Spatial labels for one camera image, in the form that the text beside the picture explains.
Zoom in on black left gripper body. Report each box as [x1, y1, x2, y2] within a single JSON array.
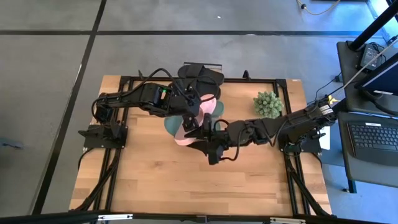
[[172, 88, 203, 118]]

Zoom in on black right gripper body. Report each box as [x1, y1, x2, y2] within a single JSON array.
[[205, 119, 240, 149]]

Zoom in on pink rubber slide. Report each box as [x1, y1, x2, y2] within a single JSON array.
[[173, 93, 219, 147]]

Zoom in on black rubber slide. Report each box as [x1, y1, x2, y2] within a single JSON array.
[[198, 81, 222, 101], [177, 63, 225, 86]]

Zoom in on green potted plant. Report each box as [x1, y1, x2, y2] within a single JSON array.
[[252, 90, 285, 119]]

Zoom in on white paper sheet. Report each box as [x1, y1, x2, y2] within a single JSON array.
[[318, 126, 331, 151]]

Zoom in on grey desk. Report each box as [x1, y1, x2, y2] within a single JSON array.
[[336, 40, 398, 189]]

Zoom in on black keyboard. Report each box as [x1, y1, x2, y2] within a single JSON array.
[[347, 120, 398, 167]]

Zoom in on black power adapter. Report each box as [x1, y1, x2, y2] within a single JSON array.
[[359, 43, 379, 71]]

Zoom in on black monitor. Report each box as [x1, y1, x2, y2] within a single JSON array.
[[354, 52, 398, 96]]

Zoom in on black pole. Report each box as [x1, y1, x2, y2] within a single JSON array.
[[347, 0, 398, 51]]

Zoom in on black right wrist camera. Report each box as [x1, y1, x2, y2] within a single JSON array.
[[207, 144, 226, 166]]

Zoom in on black aluminium table frame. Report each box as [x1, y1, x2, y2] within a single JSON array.
[[70, 74, 332, 218]]

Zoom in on silver metal bracket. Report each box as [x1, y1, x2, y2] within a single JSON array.
[[98, 213, 134, 222], [269, 217, 306, 224]]

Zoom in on yellow floor cable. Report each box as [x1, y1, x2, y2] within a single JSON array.
[[297, 0, 342, 16]]

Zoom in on black camera frame beam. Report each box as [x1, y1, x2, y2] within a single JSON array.
[[0, 210, 398, 224]]

